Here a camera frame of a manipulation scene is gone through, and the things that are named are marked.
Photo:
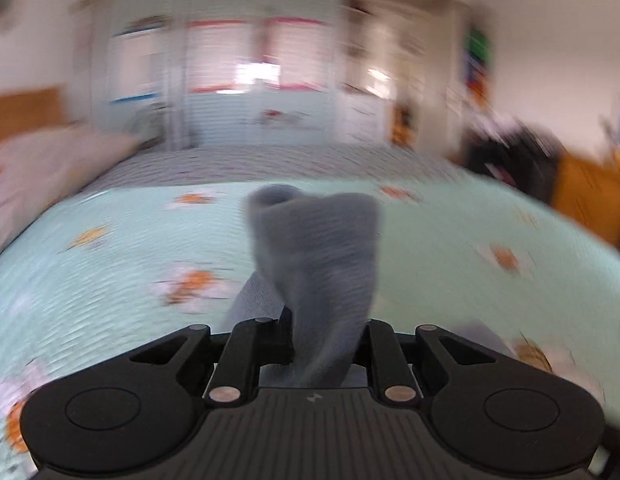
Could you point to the wooden dresser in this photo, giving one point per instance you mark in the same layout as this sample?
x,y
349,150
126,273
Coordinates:
x,y
589,200

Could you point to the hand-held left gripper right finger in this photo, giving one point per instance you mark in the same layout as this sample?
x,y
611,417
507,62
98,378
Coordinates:
x,y
374,342

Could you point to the shelf with colourful bags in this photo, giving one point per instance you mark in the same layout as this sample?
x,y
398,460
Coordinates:
x,y
477,65

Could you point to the red-bordered poster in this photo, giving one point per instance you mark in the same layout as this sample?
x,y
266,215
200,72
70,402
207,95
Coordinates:
x,y
215,55

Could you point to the blue-bordered chart poster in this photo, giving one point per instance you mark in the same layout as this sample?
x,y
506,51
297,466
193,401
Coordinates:
x,y
135,65

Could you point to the pale blue sliding-door wardrobe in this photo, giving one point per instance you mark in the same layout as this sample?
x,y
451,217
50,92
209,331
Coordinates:
x,y
230,115

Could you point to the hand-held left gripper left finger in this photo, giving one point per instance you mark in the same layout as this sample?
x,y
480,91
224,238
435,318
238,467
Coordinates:
x,y
282,340

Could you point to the blue-grey pants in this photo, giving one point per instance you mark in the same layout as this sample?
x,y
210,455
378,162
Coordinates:
x,y
320,260

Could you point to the pink-bordered poster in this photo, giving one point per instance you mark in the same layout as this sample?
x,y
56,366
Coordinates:
x,y
295,50

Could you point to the white door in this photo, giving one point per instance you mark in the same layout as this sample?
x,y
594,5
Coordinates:
x,y
434,85

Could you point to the floral pillow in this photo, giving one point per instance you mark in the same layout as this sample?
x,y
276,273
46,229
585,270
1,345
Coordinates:
x,y
50,175

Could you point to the white drawer cabinet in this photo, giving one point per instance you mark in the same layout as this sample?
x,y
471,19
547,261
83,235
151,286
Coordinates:
x,y
362,117

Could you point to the wooden headboard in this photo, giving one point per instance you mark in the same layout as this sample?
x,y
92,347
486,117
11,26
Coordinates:
x,y
25,112

